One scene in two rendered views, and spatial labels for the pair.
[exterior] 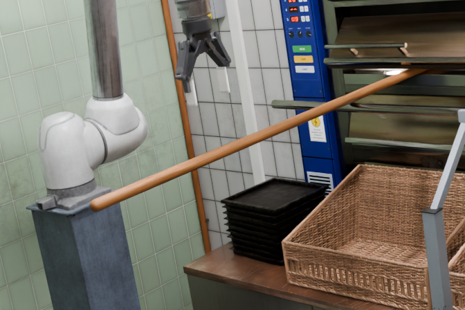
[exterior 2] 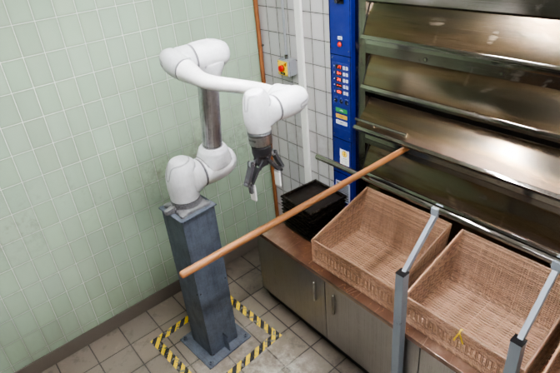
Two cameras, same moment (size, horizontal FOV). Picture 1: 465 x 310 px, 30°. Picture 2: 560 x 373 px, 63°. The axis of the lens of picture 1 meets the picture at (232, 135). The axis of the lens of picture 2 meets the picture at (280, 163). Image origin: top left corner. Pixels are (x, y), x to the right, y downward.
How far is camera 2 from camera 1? 0.88 m
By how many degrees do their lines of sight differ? 16
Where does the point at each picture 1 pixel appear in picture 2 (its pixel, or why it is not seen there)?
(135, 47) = not seen: hidden behind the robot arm
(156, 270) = (243, 210)
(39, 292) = not seen: hidden behind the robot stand
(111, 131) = (212, 168)
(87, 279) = (192, 255)
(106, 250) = (205, 238)
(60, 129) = (178, 171)
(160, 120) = not seen: hidden behind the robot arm
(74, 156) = (187, 186)
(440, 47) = (429, 141)
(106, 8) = (212, 96)
